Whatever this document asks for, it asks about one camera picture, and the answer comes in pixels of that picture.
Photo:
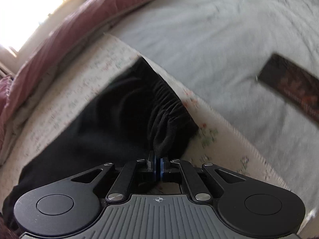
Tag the dark flat rectangular object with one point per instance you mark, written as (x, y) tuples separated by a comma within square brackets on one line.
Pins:
[(291, 87)]

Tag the window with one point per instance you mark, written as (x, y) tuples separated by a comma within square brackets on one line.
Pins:
[(27, 10)]

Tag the black pants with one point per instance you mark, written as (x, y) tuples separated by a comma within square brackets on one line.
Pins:
[(112, 129)]

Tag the floral printed blanket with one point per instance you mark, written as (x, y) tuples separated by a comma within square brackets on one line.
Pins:
[(74, 92)]

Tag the pink duvet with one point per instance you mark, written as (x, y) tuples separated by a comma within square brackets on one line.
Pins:
[(74, 29)]

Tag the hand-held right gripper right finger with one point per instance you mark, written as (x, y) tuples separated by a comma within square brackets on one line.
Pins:
[(162, 166)]

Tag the pink pillow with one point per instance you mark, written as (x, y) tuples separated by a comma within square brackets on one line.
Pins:
[(4, 89)]

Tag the grey bed sheet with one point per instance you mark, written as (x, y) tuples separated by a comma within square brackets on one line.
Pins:
[(199, 42)]

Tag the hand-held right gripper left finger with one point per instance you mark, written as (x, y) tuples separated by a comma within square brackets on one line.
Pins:
[(155, 166)]

